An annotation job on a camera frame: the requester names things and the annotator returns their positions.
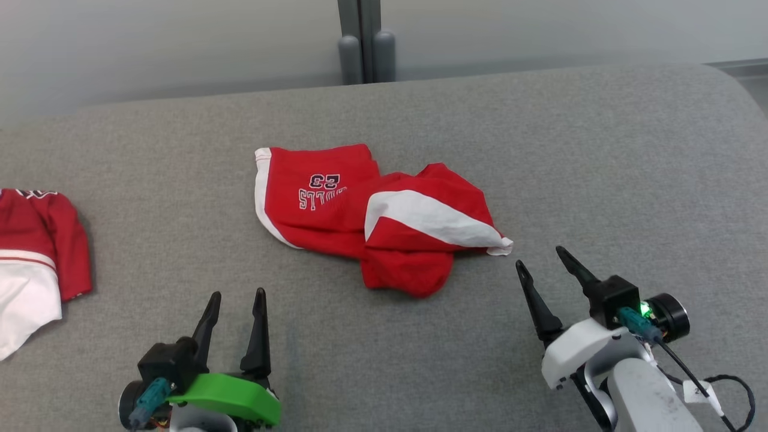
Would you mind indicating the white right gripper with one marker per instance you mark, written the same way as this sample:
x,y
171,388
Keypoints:
x,y
579,348

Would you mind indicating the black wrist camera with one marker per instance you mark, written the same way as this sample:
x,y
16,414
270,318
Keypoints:
x,y
165,360
618,297

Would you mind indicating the red basketball shorts white trim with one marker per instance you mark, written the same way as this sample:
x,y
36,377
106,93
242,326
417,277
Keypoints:
x,y
414,234

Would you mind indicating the red and white jersey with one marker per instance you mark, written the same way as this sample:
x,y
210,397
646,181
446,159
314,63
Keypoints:
x,y
36,252

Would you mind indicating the grey fabric sofa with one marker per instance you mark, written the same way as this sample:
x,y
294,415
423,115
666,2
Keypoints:
x,y
384,360

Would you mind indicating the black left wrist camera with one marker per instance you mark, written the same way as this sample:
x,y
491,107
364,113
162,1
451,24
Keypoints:
x,y
165,360

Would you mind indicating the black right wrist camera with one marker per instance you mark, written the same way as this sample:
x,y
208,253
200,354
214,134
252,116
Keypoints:
x,y
618,297

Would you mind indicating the dark grey door frame post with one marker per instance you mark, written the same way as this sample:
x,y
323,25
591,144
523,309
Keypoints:
x,y
362,24

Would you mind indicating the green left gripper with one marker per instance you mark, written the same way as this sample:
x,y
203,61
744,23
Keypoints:
x,y
234,396

